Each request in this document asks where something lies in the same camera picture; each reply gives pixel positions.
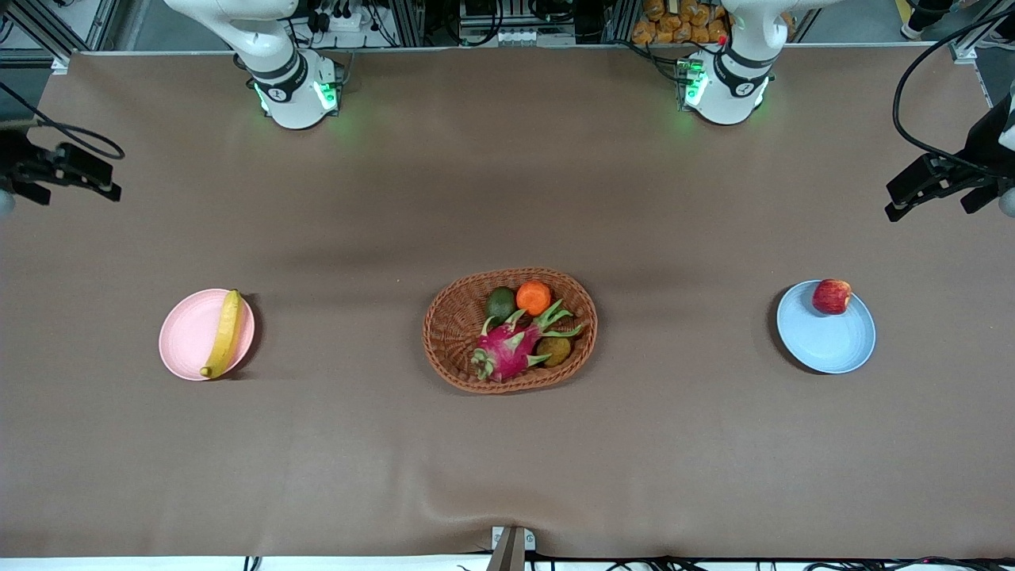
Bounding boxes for red yellow apple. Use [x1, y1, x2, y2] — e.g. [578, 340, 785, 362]
[811, 278, 853, 316]

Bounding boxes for yellow banana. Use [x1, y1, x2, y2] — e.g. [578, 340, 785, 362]
[200, 289, 243, 380]

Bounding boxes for light blue plate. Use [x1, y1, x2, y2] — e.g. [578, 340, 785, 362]
[776, 280, 876, 375]

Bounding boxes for pink plate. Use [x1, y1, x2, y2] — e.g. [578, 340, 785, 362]
[159, 288, 256, 382]

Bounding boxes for orange snack bags pile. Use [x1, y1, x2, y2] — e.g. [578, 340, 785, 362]
[632, 0, 730, 45]

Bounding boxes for white power strip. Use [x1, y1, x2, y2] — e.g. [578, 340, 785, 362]
[311, 6, 375, 34]

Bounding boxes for brown woven wicker basket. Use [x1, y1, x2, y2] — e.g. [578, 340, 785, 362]
[423, 267, 599, 394]

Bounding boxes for brown kiwi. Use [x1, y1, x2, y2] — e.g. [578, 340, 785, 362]
[536, 335, 573, 368]

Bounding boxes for orange fruit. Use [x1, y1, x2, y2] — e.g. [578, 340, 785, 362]
[516, 280, 553, 316]

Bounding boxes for white terminal block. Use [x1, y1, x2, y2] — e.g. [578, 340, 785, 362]
[495, 27, 576, 47]

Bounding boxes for green avocado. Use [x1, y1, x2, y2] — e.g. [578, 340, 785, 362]
[485, 286, 519, 323]

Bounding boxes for pink green dragon fruit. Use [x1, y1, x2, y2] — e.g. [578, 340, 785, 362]
[471, 299, 590, 384]

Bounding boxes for brown table cloth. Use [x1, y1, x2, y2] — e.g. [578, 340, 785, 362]
[0, 46, 1015, 561]

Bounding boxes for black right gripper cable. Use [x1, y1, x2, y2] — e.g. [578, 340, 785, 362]
[0, 79, 126, 161]

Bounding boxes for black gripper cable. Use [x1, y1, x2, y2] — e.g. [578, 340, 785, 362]
[892, 6, 1015, 177]
[0, 79, 126, 161]

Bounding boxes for aluminium frame profile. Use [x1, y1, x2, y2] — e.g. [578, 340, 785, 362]
[0, 0, 121, 64]
[948, 28, 994, 66]

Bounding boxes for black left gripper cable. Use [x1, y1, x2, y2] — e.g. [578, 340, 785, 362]
[892, 6, 1015, 177]

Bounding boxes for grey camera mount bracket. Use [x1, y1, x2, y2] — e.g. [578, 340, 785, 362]
[485, 525, 537, 571]

